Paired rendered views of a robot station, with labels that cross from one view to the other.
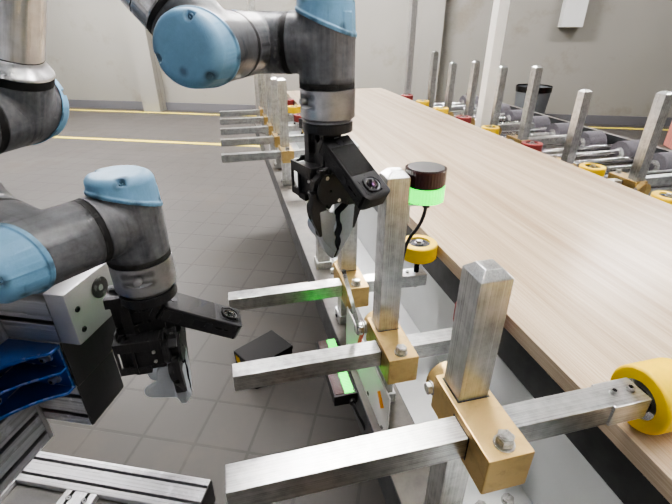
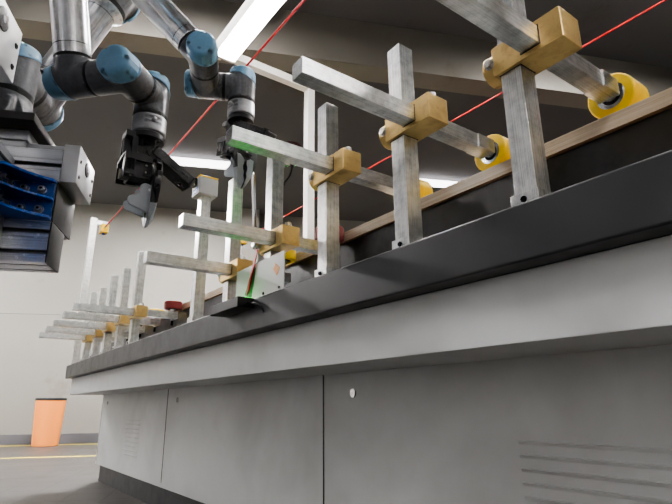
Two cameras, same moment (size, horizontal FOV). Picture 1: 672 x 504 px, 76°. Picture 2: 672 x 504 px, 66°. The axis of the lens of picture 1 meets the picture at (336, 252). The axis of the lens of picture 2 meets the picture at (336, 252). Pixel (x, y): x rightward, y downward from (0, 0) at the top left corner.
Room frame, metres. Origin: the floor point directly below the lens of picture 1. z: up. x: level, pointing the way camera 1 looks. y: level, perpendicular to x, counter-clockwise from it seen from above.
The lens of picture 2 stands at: (-0.65, 0.25, 0.44)
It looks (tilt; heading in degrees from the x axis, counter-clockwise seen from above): 17 degrees up; 338
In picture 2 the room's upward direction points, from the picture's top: 1 degrees counter-clockwise
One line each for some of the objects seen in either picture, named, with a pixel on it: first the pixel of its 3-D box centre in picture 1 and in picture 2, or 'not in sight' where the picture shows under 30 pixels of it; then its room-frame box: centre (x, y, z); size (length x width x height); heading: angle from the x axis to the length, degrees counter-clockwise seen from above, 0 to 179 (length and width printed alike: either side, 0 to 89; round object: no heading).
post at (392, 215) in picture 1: (386, 307); (273, 222); (0.59, -0.08, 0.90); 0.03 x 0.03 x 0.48; 14
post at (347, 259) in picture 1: (347, 249); (232, 251); (0.84, -0.02, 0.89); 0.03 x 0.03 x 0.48; 14
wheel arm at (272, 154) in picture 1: (275, 155); (127, 311); (1.76, 0.25, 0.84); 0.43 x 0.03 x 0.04; 104
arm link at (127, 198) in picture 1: (127, 217); (151, 98); (0.47, 0.25, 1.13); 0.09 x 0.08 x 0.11; 147
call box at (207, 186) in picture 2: not in sight; (205, 189); (1.09, 0.04, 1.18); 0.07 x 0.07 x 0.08; 14
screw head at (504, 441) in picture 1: (505, 439); not in sight; (0.28, -0.16, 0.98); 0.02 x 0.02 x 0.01
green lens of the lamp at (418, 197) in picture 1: (423, 191); not in sight; (0.60, -0.13, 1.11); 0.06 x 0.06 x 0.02
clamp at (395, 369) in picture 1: (390, 343); (278, 242); (0.57, -0.09, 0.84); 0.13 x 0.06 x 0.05; 14
